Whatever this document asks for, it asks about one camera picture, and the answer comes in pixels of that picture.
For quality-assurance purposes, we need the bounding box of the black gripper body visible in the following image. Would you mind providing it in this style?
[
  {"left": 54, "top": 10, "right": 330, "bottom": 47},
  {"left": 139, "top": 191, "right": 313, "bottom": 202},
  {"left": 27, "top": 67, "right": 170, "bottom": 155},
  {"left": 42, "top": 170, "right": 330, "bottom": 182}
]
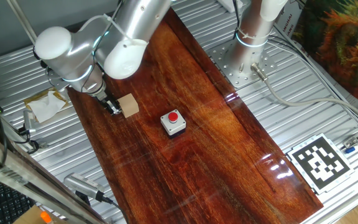
[{"left": 96, "top": 88, "right": 118, "bottom": 110}]

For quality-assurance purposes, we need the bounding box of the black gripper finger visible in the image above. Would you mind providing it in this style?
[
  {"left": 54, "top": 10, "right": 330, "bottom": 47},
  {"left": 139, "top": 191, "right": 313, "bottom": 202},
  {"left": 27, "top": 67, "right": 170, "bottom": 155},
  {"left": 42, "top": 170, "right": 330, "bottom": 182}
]
[
  {"left": 106, "top": 104, "right": 121, "bottom": 116},
  {"left": 110, "top": 98, "right": 123, "bottom": 112}
]

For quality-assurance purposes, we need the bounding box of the small wooden block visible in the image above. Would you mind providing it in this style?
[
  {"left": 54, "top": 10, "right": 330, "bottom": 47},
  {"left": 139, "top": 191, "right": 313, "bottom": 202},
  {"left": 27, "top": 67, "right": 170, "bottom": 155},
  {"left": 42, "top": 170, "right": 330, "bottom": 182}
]
[{"left": 116, "top": 93, "right": 140, "bottom": 119}]

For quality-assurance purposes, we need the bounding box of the grey box with red button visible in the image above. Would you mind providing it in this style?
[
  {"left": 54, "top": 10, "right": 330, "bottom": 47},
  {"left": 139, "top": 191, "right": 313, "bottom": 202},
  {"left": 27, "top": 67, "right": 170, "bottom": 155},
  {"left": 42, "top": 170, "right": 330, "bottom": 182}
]
[{"left": 160, "top": 108, "right": 187, "bottom": 139}]

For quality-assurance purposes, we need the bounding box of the gold tissue pack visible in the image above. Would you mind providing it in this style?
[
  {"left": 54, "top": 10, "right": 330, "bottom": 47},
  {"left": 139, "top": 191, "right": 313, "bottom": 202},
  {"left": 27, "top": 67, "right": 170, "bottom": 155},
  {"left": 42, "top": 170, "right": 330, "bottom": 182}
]
[{"left": 23, "top": 88, "right": 70, "bottom": 124}]

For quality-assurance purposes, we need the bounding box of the dark red wooden board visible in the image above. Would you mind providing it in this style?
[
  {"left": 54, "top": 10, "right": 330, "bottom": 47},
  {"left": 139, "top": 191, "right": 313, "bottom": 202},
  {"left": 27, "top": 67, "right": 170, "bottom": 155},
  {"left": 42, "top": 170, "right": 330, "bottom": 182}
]
[{"left": 67, "top": 7, "right": 324, "bottom": 224}]

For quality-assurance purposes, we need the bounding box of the thin metal rod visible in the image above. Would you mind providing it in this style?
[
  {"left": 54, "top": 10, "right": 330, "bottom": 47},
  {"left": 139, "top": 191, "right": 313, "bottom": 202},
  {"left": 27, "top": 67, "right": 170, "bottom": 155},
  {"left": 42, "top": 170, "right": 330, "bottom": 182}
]
[{"left": 6, "top": 0, "right": 39, "bottom": 46}]

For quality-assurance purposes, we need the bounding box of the orange marker cap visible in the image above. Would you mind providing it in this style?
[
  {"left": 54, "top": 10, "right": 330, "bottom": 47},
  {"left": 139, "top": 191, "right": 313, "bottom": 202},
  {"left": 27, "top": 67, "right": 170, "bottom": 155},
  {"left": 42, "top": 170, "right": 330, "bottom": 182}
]
[{"left": 40, "top": 210, "right": 53, "bottom": 224}]

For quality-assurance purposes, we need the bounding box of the brown cardboard box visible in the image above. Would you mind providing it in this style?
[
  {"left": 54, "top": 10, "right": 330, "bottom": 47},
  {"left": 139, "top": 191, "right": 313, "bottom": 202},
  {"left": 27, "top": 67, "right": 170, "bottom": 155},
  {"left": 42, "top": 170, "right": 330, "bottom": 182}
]
[{"left": 12, "top": 204, "right": 68, "bottom": 224}]

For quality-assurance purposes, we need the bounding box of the black keyboard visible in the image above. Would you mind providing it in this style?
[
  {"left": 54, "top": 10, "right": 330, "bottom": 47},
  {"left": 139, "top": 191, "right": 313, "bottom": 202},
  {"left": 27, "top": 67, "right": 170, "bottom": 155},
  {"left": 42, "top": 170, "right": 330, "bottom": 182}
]
[{"left": 0, "top": 179, "right": 37, "bottom": 224}]

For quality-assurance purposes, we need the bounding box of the white printed sign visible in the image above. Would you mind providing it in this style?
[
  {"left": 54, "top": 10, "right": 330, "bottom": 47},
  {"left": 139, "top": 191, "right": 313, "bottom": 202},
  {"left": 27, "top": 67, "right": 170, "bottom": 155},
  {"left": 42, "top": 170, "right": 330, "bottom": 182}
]
[{"left": 273, "top": 0, "right": 306, "bottom": 35}]

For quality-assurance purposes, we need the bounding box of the black white marker tag board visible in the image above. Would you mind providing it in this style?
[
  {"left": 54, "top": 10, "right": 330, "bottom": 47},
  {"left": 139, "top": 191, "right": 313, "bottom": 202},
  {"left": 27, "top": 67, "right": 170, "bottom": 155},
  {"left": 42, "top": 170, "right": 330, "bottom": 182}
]
[{"left": 286, "top": 133, "right": 356, "bottom": 195}]

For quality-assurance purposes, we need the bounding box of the colourful patterned cloth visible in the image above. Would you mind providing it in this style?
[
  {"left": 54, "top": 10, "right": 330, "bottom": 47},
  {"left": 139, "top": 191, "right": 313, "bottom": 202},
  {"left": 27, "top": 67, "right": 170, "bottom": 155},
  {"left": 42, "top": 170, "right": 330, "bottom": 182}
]
[{"left": 292, "top": 0, "right": 358, "bottom": 108}]

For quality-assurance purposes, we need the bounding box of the thin grey gripper cable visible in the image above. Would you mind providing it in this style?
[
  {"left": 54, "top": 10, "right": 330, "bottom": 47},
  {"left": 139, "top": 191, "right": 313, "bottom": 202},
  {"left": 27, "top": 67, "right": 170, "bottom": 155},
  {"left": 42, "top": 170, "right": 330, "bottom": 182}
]
[{"left": 78, "top": 14, "right": 136, "bottom": 43}]

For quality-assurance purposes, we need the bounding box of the silver depth camera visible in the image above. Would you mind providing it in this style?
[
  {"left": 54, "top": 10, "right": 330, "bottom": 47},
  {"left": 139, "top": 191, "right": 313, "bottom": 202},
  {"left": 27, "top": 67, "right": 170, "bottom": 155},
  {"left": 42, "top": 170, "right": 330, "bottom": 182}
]
[{"left": 63, "top": 172, "right": 105, "bottom": 200}]

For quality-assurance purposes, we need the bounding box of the silver camera mount bracket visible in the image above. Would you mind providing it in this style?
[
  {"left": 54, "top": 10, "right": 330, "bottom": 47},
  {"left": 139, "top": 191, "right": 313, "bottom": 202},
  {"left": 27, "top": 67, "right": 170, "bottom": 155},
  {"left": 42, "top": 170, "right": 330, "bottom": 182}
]
[{"left": 22, "top": 109, "right": 48, "bottom": 149}]

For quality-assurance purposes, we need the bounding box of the black depth camera cable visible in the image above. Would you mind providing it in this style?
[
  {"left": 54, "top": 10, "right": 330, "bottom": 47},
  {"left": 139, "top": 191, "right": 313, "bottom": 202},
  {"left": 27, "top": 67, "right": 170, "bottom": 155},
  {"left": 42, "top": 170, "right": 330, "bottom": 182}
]
[{"left": 99, "top": 192, "right": 130, "bottom": 224}]

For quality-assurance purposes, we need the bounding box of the aluminium frame beam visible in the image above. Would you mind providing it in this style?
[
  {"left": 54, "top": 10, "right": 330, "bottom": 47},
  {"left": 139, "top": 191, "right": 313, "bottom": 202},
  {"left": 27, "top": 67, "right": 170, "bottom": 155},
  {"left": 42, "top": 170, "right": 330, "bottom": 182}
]
[{"left": 0, "top": 127, "right": 105, "bottom": 224}]

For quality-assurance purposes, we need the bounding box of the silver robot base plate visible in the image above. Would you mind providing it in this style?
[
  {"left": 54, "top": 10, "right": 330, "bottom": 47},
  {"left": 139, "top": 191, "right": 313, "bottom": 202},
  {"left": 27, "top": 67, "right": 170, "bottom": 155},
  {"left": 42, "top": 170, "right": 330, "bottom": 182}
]
[{"left": 208, "top": 40, "right": 278, "bottom": 89}]

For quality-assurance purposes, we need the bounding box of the grey base cable with connector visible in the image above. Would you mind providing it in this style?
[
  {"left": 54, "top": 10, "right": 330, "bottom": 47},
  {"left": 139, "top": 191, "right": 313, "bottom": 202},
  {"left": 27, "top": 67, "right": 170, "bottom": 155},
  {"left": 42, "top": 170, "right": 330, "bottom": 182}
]
[{"left": 250, "top": 62, "right": 358, "bottom": 125}]

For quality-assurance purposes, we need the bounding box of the small silver bracket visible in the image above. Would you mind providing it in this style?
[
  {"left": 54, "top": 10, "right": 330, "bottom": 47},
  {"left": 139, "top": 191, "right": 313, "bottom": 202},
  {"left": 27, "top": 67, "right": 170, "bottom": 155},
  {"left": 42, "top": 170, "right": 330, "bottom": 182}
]
[{"left": 342, "top": 136, "right": 358, "bottom": 149}]

